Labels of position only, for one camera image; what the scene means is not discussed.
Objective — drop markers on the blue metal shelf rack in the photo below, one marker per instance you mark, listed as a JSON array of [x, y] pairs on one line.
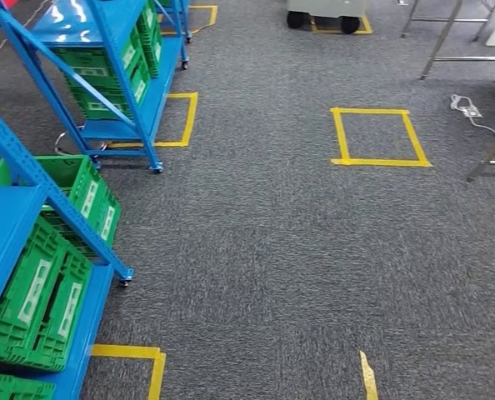
[[2, 232], [156, 83], [183, 16]]

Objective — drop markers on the yellow floor tape outline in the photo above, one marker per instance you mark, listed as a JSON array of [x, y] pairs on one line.
[[366, 26], [126, 351], [212, 15]]

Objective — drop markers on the green plastic crate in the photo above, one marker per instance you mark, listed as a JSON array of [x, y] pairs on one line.
[[22, 331], [72, 176], [14, 389], [93, 55], [150, 38]]

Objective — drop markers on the white cart black wheels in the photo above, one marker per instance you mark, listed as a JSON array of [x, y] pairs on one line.
[[326, 6]]

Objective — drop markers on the yellow floor tape scrap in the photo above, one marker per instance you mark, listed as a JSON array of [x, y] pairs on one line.
[[368, 378]]

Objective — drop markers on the white power strip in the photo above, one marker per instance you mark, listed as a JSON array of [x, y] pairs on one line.
[[471, 111]]

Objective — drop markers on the steel workbench frame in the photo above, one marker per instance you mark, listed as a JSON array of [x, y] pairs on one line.
[[491, 153], [442, 40], [410, 17]]

